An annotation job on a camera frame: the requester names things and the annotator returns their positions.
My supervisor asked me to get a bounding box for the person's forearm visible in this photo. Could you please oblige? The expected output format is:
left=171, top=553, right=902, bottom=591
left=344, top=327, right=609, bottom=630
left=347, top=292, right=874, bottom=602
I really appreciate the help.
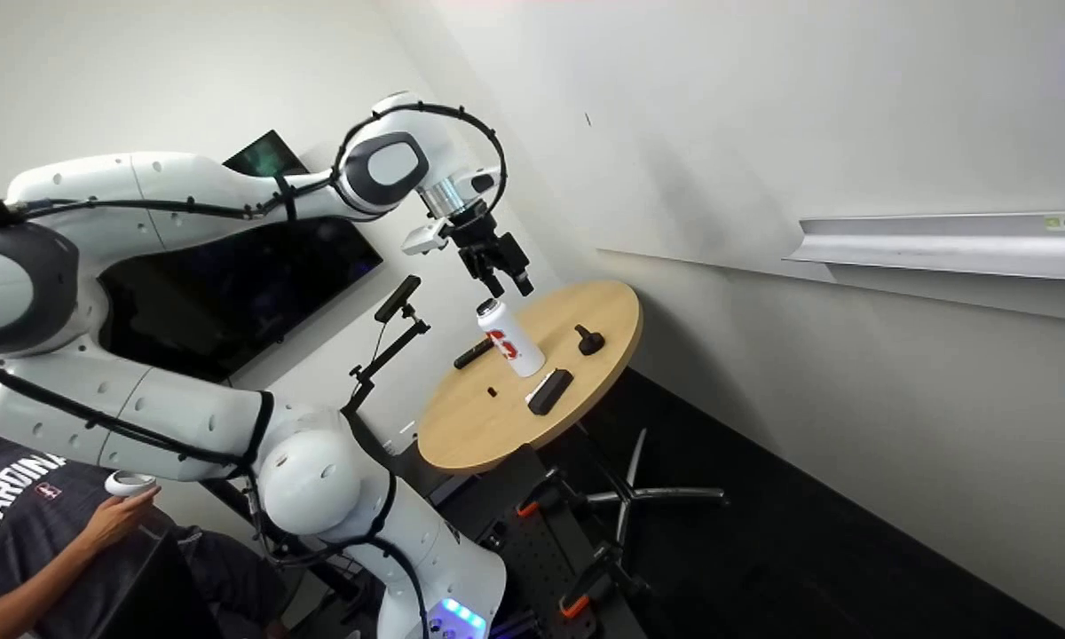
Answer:
left=0, top=527, right=121, bottom=639

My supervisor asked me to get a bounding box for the chrome star table base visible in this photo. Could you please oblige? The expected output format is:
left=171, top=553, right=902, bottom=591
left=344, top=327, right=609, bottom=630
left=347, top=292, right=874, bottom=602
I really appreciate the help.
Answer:
left=519, top=422, right=732, bottom=598

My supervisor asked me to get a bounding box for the black camera stand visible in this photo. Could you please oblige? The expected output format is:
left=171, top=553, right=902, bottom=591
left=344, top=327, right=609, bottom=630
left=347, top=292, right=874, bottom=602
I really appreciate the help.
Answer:
left=342, top=313, right=433, bottom=418

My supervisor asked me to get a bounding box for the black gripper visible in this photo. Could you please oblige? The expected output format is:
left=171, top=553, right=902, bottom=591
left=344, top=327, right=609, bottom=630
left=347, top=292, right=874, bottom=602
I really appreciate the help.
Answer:
left=442, top=198, right=539, bottom=302

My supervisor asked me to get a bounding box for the small dark screen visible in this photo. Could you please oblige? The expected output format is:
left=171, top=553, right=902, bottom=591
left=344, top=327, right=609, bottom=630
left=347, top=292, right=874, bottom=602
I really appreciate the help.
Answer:
left=221, top=128, right=312, bottom=180

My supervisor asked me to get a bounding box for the person in navy shirt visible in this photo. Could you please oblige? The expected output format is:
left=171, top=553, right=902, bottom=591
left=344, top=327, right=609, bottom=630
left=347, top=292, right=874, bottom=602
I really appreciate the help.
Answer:
left=0, top=389, right=312, bottom=639

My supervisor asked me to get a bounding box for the black bar camera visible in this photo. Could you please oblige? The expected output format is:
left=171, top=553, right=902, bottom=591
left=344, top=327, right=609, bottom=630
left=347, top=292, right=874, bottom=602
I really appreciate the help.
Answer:
left=371, top=274, right=425, bottom=327

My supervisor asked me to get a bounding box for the black rectangular block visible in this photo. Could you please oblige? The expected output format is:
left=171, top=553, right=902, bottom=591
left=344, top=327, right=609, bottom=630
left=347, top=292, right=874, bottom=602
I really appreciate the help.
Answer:
left=526, top=367, right=579, bottom=418

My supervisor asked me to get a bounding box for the person's hand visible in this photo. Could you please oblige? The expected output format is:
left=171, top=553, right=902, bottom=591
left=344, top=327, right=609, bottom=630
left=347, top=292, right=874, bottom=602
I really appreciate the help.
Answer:
left=83, top=484, right=164, bottom=553

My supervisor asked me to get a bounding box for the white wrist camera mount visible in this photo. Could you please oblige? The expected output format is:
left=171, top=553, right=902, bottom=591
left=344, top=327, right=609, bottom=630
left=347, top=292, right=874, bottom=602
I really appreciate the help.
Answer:
left=401, top=219, right=455, bottom=261

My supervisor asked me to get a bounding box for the large black wall monitor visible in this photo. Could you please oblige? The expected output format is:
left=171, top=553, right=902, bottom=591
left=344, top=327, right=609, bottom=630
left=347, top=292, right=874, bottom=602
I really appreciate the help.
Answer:
left=96, top=218, right=386, bottom=389

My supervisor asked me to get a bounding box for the white bottle red logo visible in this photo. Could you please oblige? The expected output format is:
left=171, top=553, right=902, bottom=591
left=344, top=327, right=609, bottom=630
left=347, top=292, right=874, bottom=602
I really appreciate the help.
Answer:
left=471, top=294, right=547, bottom=380

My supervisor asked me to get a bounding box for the black elongated object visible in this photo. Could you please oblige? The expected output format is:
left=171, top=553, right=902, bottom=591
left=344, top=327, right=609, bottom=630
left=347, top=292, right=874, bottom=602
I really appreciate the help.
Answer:
left=452, top=338, right=496, bottom=374

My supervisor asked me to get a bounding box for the orange black clamp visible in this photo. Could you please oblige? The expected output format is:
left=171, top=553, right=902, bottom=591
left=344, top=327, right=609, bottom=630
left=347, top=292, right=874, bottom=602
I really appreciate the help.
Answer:
left=554, top=553, right=631, bottom=630
left=512, top=471, right=562, bottom=527

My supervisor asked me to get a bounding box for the white handheld controller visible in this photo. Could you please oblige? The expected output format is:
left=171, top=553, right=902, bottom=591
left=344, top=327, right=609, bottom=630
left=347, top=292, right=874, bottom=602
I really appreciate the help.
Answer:
left=100, top=469, right=161, bottom=500

